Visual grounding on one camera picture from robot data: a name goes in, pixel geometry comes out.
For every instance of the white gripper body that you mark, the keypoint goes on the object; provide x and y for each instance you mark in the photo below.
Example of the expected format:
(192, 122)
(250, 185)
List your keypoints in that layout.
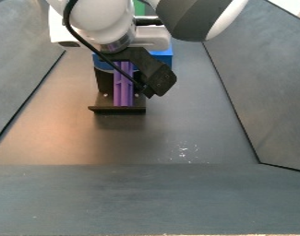
(151, 37)

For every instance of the purple three prong object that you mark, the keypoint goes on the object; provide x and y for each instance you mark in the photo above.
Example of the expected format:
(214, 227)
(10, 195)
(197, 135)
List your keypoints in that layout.
(124, 86)

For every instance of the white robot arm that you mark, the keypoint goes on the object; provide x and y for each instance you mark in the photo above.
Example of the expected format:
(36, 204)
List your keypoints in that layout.
(113, 25)

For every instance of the black curved fixture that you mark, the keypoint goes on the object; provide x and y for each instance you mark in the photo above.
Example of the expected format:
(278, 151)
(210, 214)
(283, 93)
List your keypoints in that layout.
(105, 96)

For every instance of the green cylinder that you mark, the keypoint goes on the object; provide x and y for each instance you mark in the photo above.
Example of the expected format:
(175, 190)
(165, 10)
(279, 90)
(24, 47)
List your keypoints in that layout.
(140, 7)

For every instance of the blue shape sorter block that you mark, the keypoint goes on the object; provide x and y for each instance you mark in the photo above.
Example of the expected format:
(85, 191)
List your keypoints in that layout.
(164, 56)

